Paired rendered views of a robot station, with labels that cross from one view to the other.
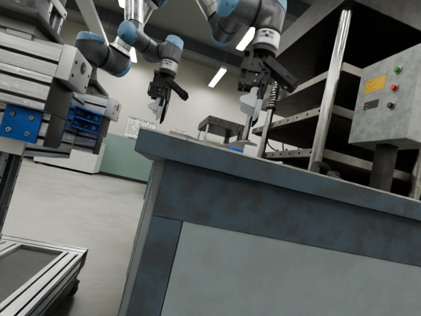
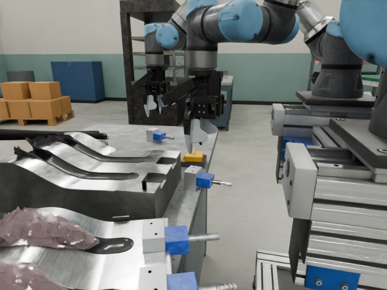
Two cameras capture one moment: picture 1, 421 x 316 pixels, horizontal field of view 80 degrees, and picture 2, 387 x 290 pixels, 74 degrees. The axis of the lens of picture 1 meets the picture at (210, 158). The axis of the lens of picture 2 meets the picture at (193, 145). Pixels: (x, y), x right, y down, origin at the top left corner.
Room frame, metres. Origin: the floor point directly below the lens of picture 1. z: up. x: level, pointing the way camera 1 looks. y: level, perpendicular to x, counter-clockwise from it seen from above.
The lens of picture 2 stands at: (1.65, 0.49, 1.15)
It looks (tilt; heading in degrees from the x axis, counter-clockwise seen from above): 18 degrees down; 202
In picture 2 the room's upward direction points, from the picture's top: straight up
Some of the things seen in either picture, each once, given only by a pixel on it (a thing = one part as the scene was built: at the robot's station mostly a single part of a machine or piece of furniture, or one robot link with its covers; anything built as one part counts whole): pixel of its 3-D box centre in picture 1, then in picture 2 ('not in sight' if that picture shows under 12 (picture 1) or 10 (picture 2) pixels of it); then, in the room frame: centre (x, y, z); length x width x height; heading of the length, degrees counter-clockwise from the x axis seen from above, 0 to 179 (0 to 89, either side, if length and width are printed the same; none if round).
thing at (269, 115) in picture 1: (263, 144); not in sight; (2.04, -0.39, 1.10); 0.05 x 0.05 x 1.30
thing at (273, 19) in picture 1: (269, 17); (154, 39); (0.68, -0.07, 1.23); 0.09 x 0.08 x 0.11; 102
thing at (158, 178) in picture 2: not in sight; (154, 184); (1.18, 0.20, 0.87); 0.05 x 0.05 x 0.04; 13
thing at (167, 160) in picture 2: not in sight; (166, 167); (1.08, 0.18, 0.87); 0.05 x 0.05 x 0.04; 13
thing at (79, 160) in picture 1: (72, 152); not in sight; (7.11, 3.83, 0.47); 1.52 x 0.77 x 0.94; 102
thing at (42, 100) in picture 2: not in sight; (31, 102); (-1.77, -4.27, 0.37); 1.20 x 0.82 x 0.74; 110
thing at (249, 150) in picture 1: (232, 153); (161, 136); (0.69, -0.06, 0.83); 0.13 x 0.05 x 0.05; 82
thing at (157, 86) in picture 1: (161, 86); (204, 94); (1.03, 0.27, 1.07); 0.09 x 0.08 x 0.12; 90
